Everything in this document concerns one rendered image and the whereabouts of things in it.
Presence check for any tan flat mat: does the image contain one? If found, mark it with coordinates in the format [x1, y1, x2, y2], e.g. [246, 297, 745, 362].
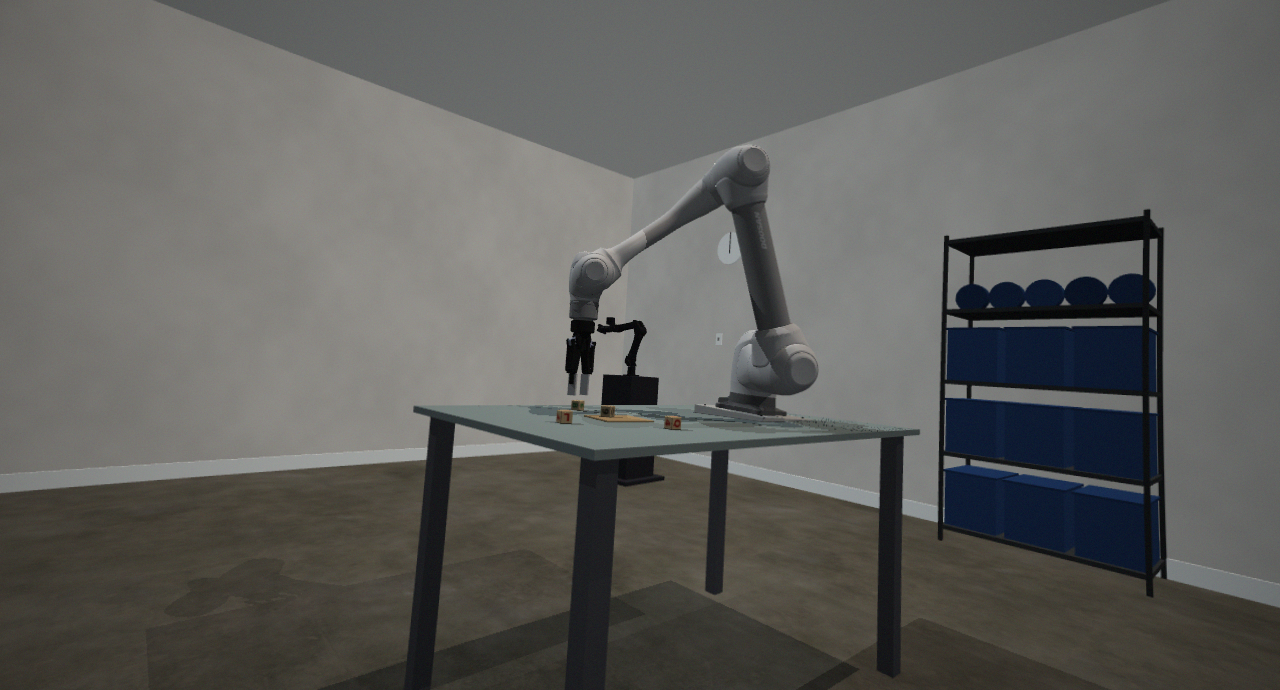
[584, 415, 654, 422]

